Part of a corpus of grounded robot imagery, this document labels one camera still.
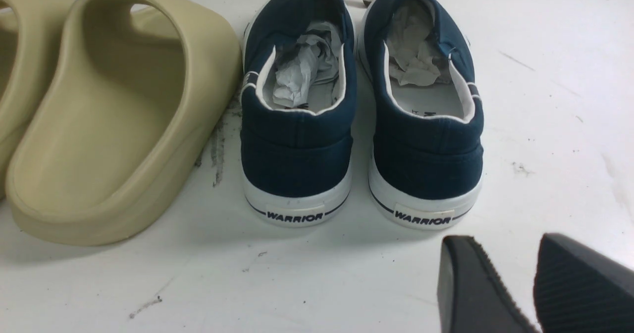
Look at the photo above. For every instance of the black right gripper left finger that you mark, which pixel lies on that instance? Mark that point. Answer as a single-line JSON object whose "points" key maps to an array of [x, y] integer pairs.
{"points": [[471, 296]]}

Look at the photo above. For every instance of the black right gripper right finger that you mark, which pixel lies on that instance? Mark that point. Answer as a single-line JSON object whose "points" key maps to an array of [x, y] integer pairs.
{"points": [[578, 290]]}

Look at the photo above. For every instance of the navy canvas shoe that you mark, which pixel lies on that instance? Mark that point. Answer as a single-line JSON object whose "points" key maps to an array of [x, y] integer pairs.
{"points": [[299, 100], [426, 162]]}

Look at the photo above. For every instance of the olive slide sandal right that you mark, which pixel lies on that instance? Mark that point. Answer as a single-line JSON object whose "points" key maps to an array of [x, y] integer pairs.
{"points": [[138, 87]]}

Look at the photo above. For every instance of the olive slide sandal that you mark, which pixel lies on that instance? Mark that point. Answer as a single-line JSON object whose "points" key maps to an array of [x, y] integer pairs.
{"points": [[138, 87], [30, 34]]}

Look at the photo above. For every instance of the olive slide sandal left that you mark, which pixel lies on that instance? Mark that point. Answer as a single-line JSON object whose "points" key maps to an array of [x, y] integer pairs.
{"points": [[30, 34]]}

